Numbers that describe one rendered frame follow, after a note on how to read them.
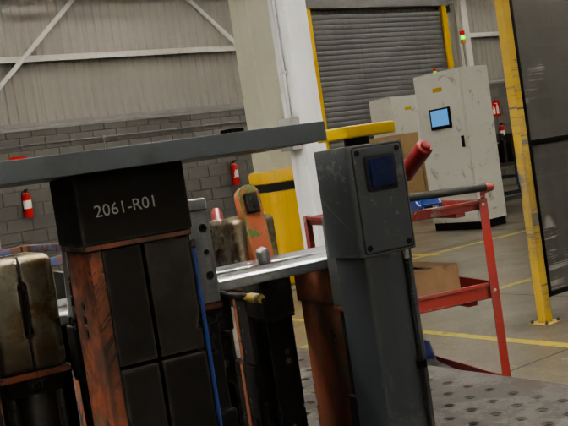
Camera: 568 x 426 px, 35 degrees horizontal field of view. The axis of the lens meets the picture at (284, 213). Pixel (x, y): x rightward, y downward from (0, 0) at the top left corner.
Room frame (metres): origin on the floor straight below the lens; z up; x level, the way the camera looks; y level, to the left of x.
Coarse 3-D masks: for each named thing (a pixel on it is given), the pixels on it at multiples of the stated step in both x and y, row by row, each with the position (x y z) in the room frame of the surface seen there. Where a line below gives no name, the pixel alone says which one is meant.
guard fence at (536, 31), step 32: (512, 0) 5.24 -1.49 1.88; (544, 0) 5.40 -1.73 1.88; (512, 32) 5.17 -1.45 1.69; (544, 32) 5.38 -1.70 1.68; (512, 64) 5.14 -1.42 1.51; (544, 64) 5.35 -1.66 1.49; (512, 96) 5.15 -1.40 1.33; (544, 96) 5.33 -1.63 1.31; (512, 128) 5.17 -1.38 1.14; (544, 128) 5.31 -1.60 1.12; (544, 160) 5.29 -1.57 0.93; (544, 192) 5.26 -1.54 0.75; (544, 224) 5.23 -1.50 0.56; (544, 256) 5.19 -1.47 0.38; (544, 288) 5.13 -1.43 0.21; (544, 320) 5.12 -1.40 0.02
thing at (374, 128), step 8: (336, 128) 0.90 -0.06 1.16; (344, 128) 0.89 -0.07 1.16; (352, 128) 0.89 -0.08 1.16; (360, 128) 0.89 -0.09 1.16; (368, 128) 0.90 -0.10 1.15; (376, 128) 0.90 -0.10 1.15; (384, 128) 0.91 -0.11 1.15; (392, 128) 0.91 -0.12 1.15; (328, 136) 0.91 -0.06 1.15; (336, 136) 0.90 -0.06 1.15; (344, 136) 0.89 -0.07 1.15; (352, 136) 0.89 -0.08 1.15; (360, 136) 0.89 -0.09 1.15; (368, 136) 0.92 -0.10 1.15; (344, 144) 0.92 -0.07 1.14; (352, 144) 0.91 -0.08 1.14; (360, 144) 0.91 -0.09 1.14
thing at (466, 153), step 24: (456, 72) 10.95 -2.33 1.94; (480, 72) 11.14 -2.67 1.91; (432, 96) 11.32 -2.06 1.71; (456, 96) 10.99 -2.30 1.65; (480, 96) 11.11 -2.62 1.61; (432, 120) 11.33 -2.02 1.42; (456, 120) 11.04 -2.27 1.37; (480, 120) 11.07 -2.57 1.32; (432, 144) 11.41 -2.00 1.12; (456, 144) 11.08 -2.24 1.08; (480, 144) 11.04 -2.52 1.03; (432, 168) 11.46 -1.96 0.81; (456, 168) 11.12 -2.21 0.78; (480, 168) 11.00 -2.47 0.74; (504, 216) 11.20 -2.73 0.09
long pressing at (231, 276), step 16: (272, 256) 1.32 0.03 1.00; (288, 256) 1.29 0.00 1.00; (304, 256) 1.29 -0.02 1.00; (320, 256) 1.22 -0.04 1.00; (224, 272) 1.23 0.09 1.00; (240, 272) 1.17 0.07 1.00; (256, 272) 1.13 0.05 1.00; (272, 272) 1.14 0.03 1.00; (288, 272) 1.15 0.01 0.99; (304, 272) 1.16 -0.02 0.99; (224, 288) 1.11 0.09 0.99; (64, 304) 1.12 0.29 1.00; (64, 320) 1.01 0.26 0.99
